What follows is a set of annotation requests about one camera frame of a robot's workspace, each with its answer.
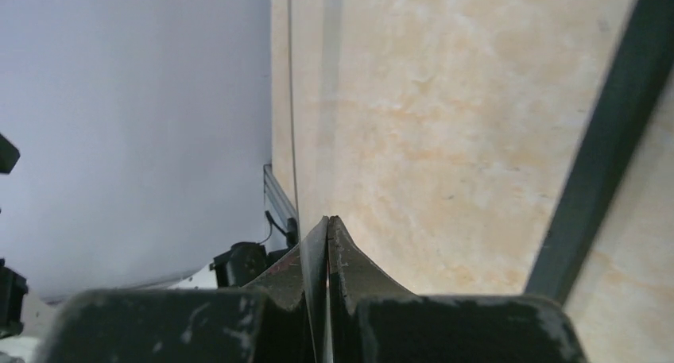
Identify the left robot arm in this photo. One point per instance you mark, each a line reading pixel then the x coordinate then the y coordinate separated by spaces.
pixel 238 266

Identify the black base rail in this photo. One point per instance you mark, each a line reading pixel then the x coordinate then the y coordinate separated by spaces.
pixel 281 214

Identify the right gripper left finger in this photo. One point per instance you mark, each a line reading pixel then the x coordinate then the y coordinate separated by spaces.
pixel 277 317

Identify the white photo mat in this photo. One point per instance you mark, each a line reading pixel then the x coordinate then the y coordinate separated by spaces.
pixel 292 117

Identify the black picture frame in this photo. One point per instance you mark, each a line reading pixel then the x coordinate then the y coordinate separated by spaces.
pixel 637 76

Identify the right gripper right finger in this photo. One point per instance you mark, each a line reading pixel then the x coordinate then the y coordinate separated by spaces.
pixel 376 319

